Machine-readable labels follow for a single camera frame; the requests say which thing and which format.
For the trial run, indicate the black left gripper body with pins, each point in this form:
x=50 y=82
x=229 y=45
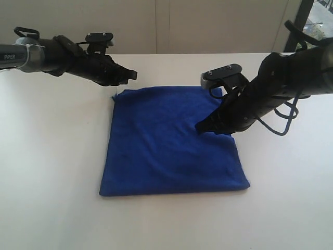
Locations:
x=101 y=69

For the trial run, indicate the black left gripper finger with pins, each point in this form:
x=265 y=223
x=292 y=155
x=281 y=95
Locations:
x=124 y=75

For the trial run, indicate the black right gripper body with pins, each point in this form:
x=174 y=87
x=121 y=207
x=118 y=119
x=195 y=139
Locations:
x=242 y=106

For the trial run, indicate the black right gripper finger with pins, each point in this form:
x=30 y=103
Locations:
x=212 y=123

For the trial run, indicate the blue towel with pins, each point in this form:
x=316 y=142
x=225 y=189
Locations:
x=154 y=147

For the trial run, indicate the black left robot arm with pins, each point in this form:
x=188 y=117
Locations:
x=60 y=55

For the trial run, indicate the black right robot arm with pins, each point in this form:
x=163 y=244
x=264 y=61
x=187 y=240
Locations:
x=304 y=73

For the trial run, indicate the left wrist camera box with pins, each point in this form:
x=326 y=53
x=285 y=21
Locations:
x=99 y=42

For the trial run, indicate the beige wall panel partition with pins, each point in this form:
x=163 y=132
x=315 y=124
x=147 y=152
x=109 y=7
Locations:
x=159 y=27

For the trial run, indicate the black window frame post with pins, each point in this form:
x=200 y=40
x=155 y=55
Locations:
x=299 y=21

